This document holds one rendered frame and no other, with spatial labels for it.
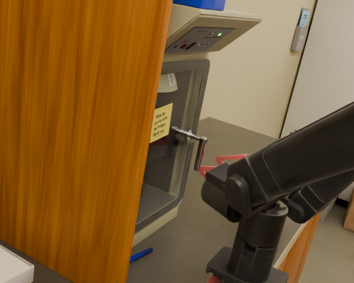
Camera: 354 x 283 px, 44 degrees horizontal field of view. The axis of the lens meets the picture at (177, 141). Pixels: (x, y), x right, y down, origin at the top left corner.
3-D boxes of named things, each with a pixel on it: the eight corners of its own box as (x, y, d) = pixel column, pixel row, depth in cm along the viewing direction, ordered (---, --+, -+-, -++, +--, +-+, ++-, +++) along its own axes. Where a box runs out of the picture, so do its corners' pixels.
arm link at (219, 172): (242, 185, 50) (294, 155, 53) (184, 146, 58) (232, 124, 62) (245, 259, 56) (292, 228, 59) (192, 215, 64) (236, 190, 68)
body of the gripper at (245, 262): (222, 255, 66) (232, 213, 63) (286, 285, 62) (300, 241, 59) (203, 275, 60) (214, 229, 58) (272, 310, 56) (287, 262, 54)
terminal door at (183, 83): (110, 247, 93) (136, 64, 80) (180, 201, 119) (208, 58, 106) (113, 249, 93) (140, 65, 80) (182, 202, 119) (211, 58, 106)
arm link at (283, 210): (269, 211, 53) (299, 204, 56) (232, 186, 58) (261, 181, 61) (255, 258, 55) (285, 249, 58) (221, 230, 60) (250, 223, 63)
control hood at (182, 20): (134, 54, 79) (142, -3, 76) (210, 49, 106) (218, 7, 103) (189, 69, 74) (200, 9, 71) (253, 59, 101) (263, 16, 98)
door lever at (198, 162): (184, 163, 112) (180, 165, 110) (191, 128, 109) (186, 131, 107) (203, 170, 110) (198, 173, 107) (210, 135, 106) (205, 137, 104)
